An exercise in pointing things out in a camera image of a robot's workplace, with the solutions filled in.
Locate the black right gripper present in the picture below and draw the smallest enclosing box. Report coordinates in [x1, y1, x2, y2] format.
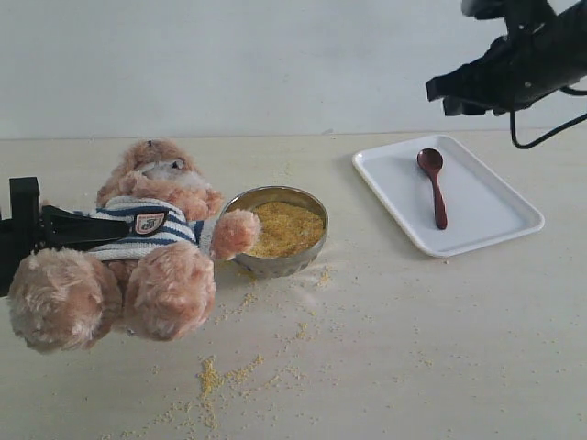
[426, 1, 586, 116]

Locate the tan teddy bear striped sweater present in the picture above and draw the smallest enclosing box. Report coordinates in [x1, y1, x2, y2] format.
[8, 139, 261, 353]

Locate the steel bowl of yellow millet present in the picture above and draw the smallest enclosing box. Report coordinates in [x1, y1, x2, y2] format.
[223, 185, 328, 278]

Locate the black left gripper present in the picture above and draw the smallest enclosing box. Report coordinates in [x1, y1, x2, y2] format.
[1, 177, 130, 297]

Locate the dark red wooden spoon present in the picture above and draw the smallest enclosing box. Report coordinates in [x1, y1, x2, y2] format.
[416, 148, 448, 230]

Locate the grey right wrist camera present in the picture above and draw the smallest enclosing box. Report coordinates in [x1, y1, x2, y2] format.
[460, 0, 555, 22]

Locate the white rectangular plastic tray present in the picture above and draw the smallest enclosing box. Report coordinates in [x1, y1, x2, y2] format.
[352, 135, 545, 258]

